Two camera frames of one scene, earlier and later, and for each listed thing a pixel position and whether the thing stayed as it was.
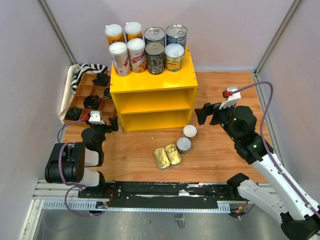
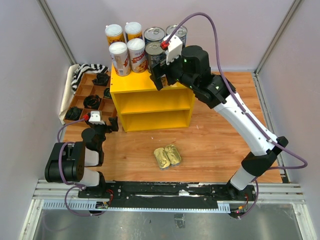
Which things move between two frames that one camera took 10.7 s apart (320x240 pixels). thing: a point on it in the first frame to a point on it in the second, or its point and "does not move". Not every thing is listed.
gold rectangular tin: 173,155 does not move
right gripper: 208,109 to 161,69
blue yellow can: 114,33 does not move
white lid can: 183,145 to 164,81
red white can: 121,62 does not move
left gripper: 113,121 does not move
